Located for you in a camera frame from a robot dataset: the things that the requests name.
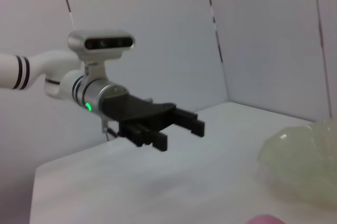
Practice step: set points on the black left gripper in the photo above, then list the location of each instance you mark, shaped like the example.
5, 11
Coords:
137, 111

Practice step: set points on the pink peach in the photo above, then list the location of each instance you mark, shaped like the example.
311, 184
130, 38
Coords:
266, 220

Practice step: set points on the green glass fruit plate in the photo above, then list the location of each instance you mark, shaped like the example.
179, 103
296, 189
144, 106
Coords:
302, 161

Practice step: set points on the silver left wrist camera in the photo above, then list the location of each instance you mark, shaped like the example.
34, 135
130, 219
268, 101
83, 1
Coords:
105, 42

